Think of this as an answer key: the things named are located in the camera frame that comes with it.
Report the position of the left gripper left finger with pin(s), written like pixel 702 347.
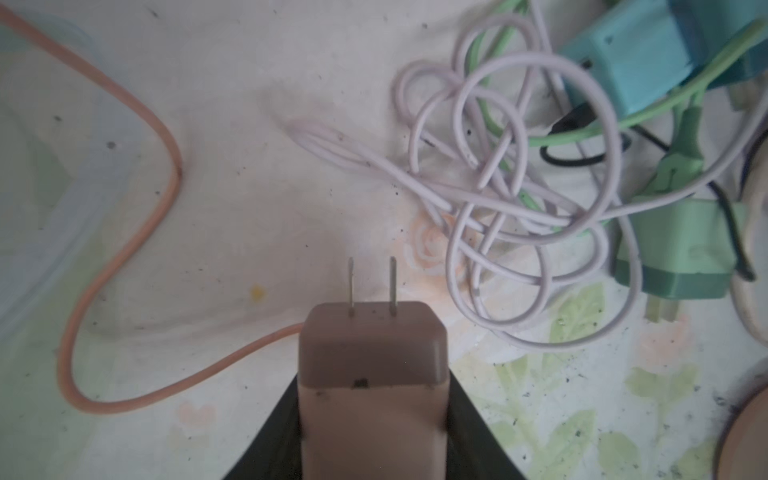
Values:
pixel 275 452

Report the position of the pink charger plug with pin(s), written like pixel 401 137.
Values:
pixel 373 390

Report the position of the green charger plug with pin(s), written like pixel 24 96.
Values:
pixel 689 249

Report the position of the teal charger plug dark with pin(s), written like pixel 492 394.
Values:
pixel 706 26

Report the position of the teal charger plug light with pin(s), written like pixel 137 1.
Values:
pixel 636 52

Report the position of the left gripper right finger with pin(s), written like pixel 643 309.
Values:
pixel 472 450

